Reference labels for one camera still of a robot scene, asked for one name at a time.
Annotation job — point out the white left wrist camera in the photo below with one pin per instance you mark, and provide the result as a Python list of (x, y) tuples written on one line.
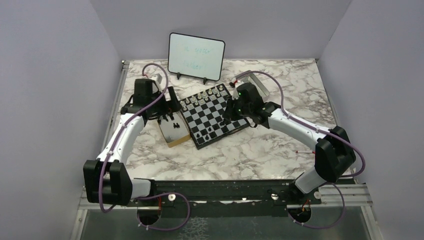
[(157, 82)]

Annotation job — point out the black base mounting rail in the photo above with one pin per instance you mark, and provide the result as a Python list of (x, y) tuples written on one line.
[(212, 198)]

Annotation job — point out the gold metal tin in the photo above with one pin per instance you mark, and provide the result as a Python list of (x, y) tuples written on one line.
[(176, 136)]

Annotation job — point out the black white chessboard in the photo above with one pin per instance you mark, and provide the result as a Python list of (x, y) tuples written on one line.
[(199, 120)]

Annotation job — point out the row of white chess pieces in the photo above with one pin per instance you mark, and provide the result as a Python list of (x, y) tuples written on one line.
[(213, 98)]

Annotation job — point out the silver pink metal tin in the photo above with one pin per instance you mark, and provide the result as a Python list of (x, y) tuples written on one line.
[(250, 77)]

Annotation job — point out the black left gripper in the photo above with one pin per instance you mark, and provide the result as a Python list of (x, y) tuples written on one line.
[(170, 106)]

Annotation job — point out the pile of black chess pieces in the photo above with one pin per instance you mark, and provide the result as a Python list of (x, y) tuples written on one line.
[(169, 122)]

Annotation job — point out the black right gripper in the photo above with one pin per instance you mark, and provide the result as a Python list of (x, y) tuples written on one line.
[(228, 113)]

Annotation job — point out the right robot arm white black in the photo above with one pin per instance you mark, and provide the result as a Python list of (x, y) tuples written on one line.
[(333, 152)]

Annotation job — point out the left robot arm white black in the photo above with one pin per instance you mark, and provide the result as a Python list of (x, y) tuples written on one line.
[(106, 178)]

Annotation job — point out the small whiteboard on stand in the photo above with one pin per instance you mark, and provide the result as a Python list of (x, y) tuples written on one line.
[(195, 56)]

